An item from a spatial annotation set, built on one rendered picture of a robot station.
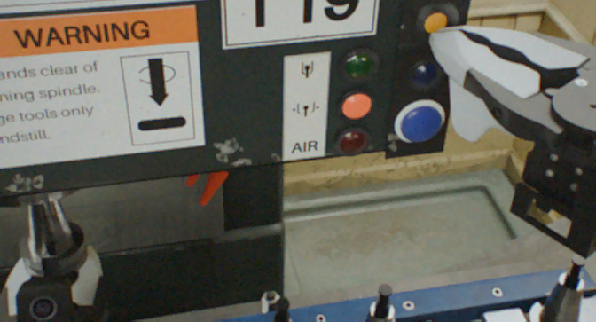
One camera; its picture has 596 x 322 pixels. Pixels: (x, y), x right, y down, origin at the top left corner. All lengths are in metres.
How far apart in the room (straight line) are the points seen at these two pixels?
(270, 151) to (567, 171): 0.20
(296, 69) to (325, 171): 1.48
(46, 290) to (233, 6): 0.37
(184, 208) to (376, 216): 0.70
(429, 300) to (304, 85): 0.52
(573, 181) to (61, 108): 0.31
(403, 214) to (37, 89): 1.60
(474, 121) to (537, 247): 1.25
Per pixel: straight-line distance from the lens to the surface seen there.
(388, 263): 1.94
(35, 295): 0.78
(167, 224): 1.50
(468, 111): 0.52
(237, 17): 0.51
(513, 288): 1.06
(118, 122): 0.54
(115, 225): 1.49
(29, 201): 0.76
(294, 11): 0.51
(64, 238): 0.88
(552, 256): 1.74
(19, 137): 0.55
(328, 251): 1.95
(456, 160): 2.11
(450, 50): 0.52
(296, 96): 0.55
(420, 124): 0.58
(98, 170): 0.57
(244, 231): 1.58
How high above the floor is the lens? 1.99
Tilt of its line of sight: 40 degrees down
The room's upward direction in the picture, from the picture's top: 2 degrees clockwise
